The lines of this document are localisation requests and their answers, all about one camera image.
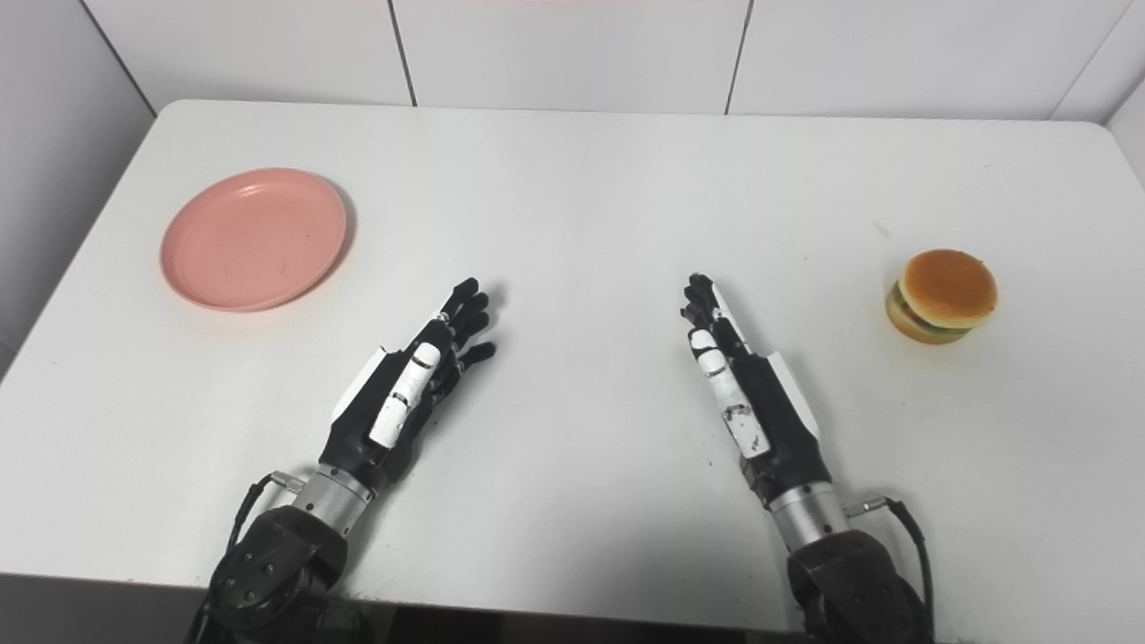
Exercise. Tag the toy hamburger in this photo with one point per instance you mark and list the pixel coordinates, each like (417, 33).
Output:
(941, 295)

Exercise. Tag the pink plate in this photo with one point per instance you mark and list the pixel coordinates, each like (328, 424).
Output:
(253, 239)

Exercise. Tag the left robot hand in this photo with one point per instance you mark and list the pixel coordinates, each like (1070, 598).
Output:
(394, 402)

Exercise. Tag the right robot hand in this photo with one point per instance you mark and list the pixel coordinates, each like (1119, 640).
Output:
(760, 402)

